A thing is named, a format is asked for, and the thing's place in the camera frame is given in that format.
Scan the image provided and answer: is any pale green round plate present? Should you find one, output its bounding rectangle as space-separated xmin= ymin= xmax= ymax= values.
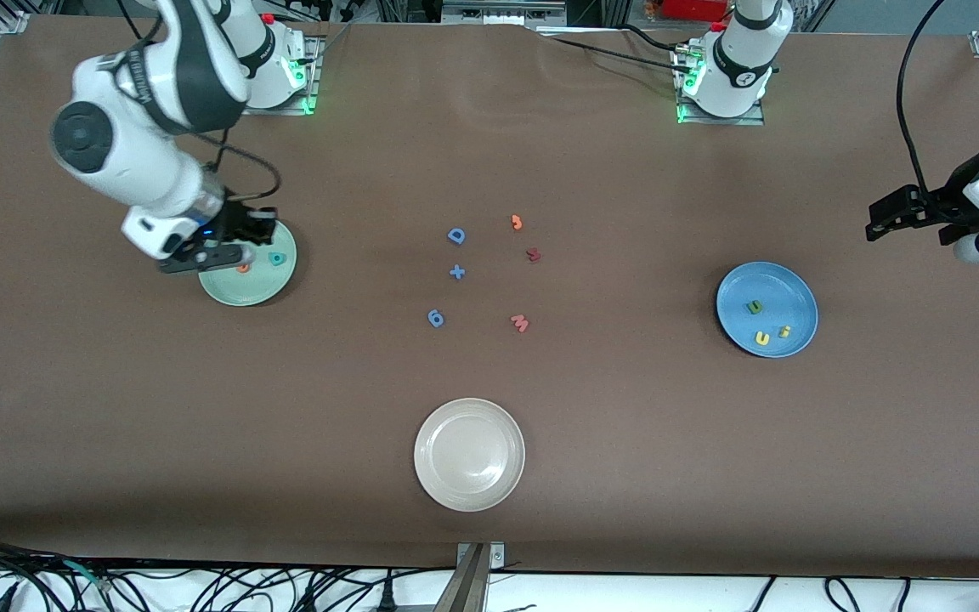
xmin=197 ymin=217 xmax=297 ymax=307

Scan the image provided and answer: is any blue round plate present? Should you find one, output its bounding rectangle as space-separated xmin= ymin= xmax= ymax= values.
xmin=716 ymin=261 xmax=819 ymax=359

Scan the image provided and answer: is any brown table cover sheet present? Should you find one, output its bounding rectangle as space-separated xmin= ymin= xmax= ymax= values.
xmin=0 ymin=15 xmax=979 ymax=581

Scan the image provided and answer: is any red box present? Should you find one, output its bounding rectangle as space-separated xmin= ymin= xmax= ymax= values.
xmin=658 ymin=0 xmax=730 ymax=22

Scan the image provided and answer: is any cream white round plate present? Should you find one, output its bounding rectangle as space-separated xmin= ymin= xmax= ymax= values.
xmin=413 ymin=398 xmax=526 ymax=513

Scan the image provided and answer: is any grey metal device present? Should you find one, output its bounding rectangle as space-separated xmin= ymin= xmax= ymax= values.
xmin=441 ymin=0 xmax=569 ymax=28

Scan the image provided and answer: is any grey metal beam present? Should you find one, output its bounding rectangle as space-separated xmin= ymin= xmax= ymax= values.
xmin=432 ymin=544 xmax=490 ymax=612

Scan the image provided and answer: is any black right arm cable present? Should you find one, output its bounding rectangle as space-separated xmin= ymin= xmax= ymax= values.
xmin=116 ymin=0 xmax=282 ymax=213

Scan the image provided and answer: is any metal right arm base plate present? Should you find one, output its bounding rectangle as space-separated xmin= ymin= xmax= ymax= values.
xmin=239 ymin=34 xmax=322 ymax=116

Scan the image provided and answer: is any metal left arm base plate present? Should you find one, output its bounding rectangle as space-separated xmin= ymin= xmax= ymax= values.
xmin=675 ymin=42 xmax=767 ymax=127

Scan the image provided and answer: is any black base power cable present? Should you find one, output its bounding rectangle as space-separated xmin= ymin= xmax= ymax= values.
xmin=540 ymin=34 xmax=694 ymax=76
xmin=621 ymin=24 xmax=699 ymax=54

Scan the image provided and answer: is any teal thin cable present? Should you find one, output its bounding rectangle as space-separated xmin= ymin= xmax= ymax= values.
xmin=65 ymin=559 xmax=112 ymax=592

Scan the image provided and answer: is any small metal bracket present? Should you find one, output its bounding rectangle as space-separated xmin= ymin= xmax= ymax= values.
xmin=456 ymin=541 xmax=506 ymax=572

